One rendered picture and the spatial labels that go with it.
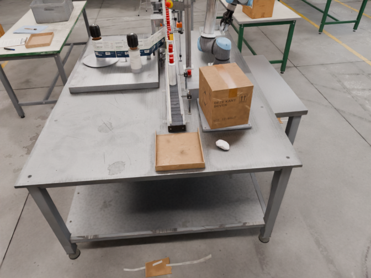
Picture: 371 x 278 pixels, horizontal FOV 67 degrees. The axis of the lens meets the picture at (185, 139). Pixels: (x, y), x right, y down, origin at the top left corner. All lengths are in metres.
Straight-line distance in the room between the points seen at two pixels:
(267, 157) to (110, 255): 1.31
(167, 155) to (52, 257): 1.21
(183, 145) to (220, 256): 0.90
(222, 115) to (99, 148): 0.74
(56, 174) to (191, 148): 0.74
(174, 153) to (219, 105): 0.38
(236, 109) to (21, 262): 1.82
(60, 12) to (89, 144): 2.58
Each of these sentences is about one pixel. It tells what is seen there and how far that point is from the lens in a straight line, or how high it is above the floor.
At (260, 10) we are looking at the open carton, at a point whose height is 0.88.
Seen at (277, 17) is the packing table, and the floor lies 0.78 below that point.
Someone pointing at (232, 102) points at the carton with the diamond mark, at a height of 1.02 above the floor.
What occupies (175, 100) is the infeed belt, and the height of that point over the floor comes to 0.88.
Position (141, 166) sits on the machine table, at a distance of 1.52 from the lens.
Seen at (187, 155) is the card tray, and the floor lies 0.83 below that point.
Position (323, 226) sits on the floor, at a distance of 2.45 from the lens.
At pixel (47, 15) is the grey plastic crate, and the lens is 4.11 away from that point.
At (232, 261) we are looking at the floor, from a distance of 2.13.
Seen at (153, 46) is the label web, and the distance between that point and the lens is 2.54.
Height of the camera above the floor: 1.90
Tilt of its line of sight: 40 degrees down
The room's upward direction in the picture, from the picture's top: 2 degrees counter-clockwise
